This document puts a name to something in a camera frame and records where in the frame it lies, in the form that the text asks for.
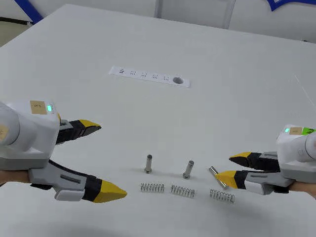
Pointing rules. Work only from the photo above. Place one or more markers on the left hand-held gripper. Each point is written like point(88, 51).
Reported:
point(27, 138)

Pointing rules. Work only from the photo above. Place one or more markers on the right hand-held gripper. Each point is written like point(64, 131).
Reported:
point(296, 153)

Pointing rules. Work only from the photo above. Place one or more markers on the silver metal pin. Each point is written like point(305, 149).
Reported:
point(148, 163)
point(217, 178)
point(188, 169)

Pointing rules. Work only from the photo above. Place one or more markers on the steel coil spring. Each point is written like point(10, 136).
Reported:
point(222, 195)
point(152, 187)
point(183, 191)

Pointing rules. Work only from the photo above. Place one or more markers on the person's left forearm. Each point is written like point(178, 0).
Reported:
point(12, 176)

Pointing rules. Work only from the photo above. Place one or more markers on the person's right forearm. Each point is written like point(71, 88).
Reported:
point(303, 188)

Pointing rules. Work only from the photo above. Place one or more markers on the white built-in power strip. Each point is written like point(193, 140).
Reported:
point(148, 76)

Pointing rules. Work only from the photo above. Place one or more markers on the blue floor tape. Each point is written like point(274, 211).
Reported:
point(288, 3)
point(29, 11)

